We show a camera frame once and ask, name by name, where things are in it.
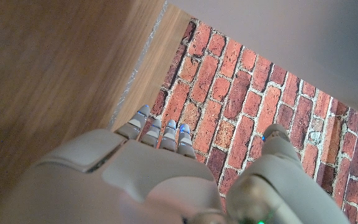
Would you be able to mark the red brick printed backdrop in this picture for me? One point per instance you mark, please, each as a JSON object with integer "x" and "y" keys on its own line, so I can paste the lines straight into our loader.
{"x": 228, "y": 93}

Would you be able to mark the grey tape strip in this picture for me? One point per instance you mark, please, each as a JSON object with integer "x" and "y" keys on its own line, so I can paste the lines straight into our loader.
{"x": 140, "y": 63}

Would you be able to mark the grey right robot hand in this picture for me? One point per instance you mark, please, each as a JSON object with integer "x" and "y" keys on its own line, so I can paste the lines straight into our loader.
{"x": 120, "y": 180}

